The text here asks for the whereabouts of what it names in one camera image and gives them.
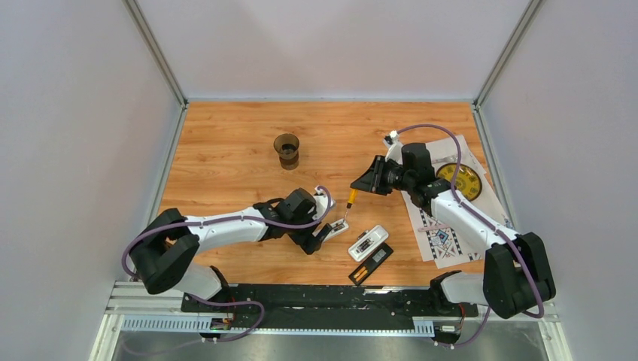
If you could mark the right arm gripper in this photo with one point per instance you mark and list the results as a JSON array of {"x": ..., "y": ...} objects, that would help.
[{"x": 372, "y": 180}]

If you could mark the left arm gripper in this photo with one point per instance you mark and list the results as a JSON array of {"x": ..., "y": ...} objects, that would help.
[{"x": 309, "y": 243}]

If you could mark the yellow handled screwdriver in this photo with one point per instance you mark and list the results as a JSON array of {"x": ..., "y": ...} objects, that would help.
[{"x": 350, "y": 202}]

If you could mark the small white remote control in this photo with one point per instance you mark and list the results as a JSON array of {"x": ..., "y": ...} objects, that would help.
[{"x": 337, "y": 228}]

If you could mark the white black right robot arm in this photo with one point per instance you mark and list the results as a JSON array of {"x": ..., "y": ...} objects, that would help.
[{"x": 517, "y": 275}]

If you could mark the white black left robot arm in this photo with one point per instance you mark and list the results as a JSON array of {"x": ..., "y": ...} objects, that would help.
[{"x": 162, "y": 255}]

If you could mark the brown translucent plastic cup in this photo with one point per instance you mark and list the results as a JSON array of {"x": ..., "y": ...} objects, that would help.
[{"x": 287, "y": 147}]

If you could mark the metal fork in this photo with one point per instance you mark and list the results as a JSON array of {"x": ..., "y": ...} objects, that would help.
[{"x": 447, "y": 159}]

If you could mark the patterned white cloth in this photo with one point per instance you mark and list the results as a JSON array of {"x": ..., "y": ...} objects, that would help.
[{"x": 453, "y": 235}]

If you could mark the yellow patterned plate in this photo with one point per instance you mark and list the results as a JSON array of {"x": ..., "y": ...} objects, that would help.
[{"x": 468, "y": 181}]

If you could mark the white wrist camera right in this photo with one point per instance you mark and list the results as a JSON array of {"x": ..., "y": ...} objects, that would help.
[{"x": 394, "y": 146}]

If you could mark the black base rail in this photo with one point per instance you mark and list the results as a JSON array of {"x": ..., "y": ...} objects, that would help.
[{"x": 328, "y": 307}]

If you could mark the aluminium frame rail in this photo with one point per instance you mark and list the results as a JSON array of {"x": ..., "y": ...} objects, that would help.
[{"x": 131, "y": 309}]

